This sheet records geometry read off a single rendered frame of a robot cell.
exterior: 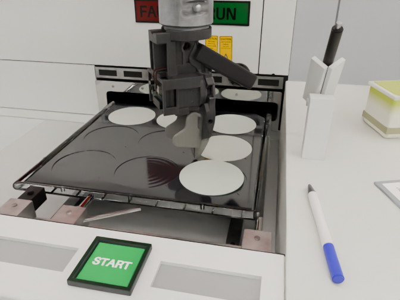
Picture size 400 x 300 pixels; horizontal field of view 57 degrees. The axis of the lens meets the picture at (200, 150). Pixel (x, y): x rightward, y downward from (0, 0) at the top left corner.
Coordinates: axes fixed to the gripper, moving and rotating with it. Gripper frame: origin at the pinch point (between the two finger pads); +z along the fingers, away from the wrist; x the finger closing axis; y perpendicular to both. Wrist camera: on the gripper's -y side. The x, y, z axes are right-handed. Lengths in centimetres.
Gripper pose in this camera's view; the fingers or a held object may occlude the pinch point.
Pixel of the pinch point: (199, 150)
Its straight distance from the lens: 61.3
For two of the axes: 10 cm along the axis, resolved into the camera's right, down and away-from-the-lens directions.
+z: 0.0, 8.8, 4.7
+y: -9.1, 1.9, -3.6
